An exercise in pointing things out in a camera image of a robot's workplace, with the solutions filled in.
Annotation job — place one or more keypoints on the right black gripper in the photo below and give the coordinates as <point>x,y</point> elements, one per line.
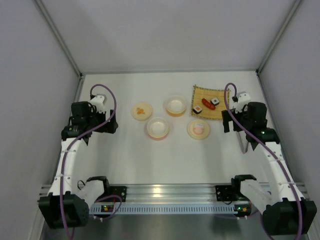
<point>230,119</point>

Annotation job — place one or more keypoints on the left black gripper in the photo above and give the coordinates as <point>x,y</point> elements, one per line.
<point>110,123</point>

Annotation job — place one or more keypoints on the metal tongs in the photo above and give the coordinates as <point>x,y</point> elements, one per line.
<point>243,144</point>

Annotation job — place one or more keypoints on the sushi roll dark centre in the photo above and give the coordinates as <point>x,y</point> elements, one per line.
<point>215,101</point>

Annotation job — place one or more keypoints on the red toy sausage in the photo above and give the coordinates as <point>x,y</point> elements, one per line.
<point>208,104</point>

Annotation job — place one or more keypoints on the lid with orange knob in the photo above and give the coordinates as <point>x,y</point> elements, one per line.
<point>141,111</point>

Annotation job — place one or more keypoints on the sushi roll orange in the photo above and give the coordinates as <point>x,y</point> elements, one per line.
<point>197,109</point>

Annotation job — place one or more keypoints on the orange bowl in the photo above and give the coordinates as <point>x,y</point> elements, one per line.
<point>175,105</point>

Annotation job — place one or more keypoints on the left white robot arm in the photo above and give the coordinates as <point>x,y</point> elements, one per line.
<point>73,191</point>

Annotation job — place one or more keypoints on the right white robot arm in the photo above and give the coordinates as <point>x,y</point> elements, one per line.
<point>284,210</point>

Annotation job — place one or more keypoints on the lid with pink knob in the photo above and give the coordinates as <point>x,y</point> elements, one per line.
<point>198,129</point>

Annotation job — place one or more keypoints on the bamboo sushi mat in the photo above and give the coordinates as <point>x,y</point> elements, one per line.
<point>207,114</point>

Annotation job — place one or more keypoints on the pink bowl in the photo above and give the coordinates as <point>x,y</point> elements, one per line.
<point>157,128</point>

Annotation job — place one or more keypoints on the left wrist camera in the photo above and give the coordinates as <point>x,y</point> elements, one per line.
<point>99,101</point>

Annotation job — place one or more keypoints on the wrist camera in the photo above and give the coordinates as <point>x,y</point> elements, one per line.
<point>241,99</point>
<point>99,101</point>

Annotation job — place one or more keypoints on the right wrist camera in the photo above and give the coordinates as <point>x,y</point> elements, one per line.
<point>241,99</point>

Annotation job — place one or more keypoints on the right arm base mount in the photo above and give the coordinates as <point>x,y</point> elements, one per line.
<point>232,192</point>

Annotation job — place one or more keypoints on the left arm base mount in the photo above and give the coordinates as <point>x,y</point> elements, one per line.
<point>117,192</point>

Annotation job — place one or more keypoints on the left aluminium frame post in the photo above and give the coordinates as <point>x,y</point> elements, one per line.
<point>57,35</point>

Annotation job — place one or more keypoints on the aluminium frame post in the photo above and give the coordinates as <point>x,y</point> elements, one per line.
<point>57,35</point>
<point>279,34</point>

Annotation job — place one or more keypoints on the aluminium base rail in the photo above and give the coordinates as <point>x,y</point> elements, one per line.
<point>173,194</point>

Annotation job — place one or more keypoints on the slotted cable duct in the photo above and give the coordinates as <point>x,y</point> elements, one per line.
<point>169,209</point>

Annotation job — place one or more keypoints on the right aluminium frame post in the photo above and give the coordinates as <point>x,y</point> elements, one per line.
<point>279,34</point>

